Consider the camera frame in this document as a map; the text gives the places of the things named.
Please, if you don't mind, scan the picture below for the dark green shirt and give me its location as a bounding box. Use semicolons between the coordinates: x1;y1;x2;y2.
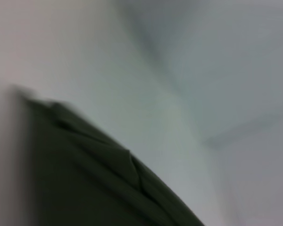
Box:
11;84;206;226

